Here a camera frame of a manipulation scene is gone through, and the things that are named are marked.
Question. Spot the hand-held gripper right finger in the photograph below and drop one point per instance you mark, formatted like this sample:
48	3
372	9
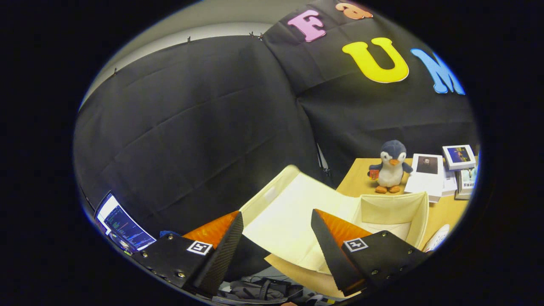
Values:
333	259

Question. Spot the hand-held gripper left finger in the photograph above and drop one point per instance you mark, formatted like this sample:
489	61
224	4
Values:
221	259

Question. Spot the beige fabric storage box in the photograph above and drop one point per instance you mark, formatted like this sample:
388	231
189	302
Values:
289	212

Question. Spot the white canvas shoe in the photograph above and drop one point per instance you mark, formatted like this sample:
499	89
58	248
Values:
437	238

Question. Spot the blue and white object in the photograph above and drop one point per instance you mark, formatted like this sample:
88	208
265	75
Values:
170	234

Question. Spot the laptop screen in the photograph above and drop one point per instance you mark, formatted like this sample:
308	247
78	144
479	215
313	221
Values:
123	225

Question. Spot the grey penguin plush toy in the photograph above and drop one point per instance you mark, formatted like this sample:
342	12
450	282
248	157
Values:
391	170

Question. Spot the white book with portrait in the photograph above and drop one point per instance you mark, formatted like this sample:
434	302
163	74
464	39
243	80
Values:
425	182

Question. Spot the black backdrop cloth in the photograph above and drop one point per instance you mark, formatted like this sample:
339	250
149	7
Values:
191	127

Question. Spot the thin white booklet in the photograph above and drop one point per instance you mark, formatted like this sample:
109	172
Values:
449	182

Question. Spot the plain white thick book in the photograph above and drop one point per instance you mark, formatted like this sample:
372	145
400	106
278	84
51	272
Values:
462	196

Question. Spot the book with teal cover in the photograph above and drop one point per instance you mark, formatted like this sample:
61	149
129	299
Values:
467	178

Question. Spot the book with dark blue cover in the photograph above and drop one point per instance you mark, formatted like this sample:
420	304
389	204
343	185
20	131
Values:
459	155

